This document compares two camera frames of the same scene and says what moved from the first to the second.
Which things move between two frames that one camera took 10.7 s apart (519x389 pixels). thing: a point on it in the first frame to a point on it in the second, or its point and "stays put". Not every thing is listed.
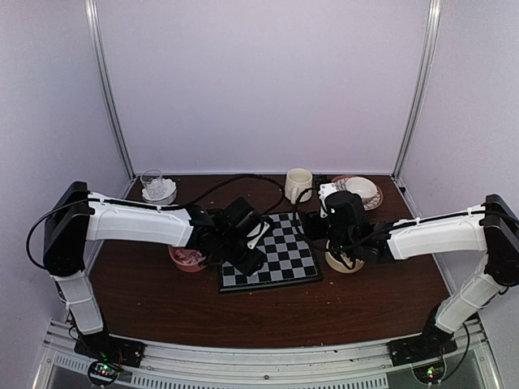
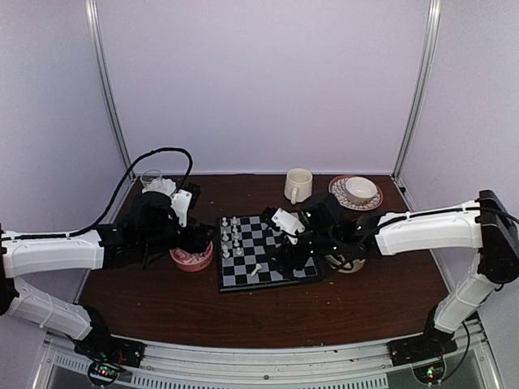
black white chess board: (287, 257) stays put
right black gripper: (310, 225) to (285, 257)
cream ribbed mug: (298, 180) stays put
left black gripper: (250, 267) to (196, 241)
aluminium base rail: (189, 365) stays put
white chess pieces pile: (190, 257) stays put
